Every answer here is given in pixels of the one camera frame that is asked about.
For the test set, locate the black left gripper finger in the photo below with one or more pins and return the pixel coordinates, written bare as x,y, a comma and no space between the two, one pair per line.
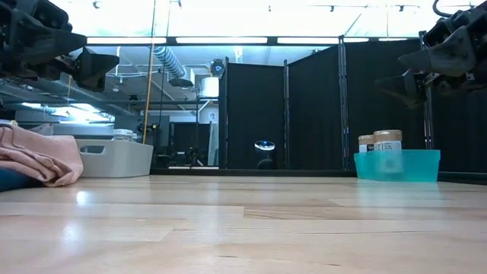
49,43
97,68

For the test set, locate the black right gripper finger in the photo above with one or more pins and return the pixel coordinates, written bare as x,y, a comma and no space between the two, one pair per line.
409,87
449,57

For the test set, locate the tan-lid spice jar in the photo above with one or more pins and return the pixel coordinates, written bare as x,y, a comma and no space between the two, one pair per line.
387,141
366,142

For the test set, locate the white-lid spice jar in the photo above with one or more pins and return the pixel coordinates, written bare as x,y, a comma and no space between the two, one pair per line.
122,134
135,137

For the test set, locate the black partition pole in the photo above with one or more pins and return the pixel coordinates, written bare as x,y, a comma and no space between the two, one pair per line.
343,102
286,114
428,125
223,114

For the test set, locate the black curtain partition panel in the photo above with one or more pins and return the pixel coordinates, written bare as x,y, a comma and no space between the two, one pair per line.
373,57
314,102
255,99
460,125

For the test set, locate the yellow hanging pole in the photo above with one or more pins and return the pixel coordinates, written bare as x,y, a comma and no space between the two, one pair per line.
148,91

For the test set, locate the teal translucent plastic bin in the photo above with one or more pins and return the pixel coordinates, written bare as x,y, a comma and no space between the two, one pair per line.
418,167

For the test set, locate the black hanging lamp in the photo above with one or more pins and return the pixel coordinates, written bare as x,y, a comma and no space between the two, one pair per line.
180,82

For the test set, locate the pink folded cloth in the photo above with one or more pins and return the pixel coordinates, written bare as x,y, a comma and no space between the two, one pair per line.
38,156

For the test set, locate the white cylinder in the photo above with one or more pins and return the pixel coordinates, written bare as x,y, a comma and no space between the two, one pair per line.
209,86

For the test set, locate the round black device blue face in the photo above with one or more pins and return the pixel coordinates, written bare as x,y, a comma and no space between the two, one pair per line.
217,67

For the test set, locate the dark blue cloth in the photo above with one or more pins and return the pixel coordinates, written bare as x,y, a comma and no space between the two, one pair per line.
11,179

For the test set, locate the black air purifier blue light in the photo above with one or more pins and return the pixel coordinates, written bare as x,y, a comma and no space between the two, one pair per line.
265,154

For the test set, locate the silver spiral ceiling duct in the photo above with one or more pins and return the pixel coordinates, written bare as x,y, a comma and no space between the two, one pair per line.
57,93

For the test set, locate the overhead frame bar with lights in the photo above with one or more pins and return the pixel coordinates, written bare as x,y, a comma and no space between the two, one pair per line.
228,40

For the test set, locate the black table edge rail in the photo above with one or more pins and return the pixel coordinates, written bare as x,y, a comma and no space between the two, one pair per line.
190,172

